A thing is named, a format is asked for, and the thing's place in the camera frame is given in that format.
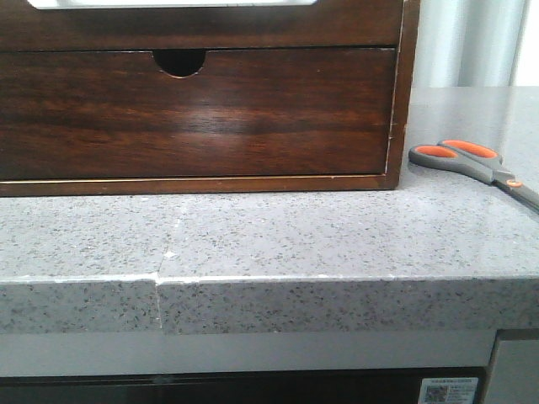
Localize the dark wooden drawer cabinet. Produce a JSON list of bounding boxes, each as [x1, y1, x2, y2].
[[1, 1, 420, 197]]

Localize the black glass appliance front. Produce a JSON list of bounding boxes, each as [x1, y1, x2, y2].
[[1, 367, 486, 403]]

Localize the white curtain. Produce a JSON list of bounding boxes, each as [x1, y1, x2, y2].
[[414, 1, 538, 88]]

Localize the wooden drawer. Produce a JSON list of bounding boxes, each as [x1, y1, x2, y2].
[[1, 47, 396, 180], [1, 1, 404, 52]]

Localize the grey orange scissors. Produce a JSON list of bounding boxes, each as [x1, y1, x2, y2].
[[408, 140, 538, 212]]

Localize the grey cabinet door panel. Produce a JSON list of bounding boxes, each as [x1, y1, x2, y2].
[[483, 329, 538, 403]]

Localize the white QR code sticker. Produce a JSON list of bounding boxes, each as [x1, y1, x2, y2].
[[418, 377, 479, 404]]

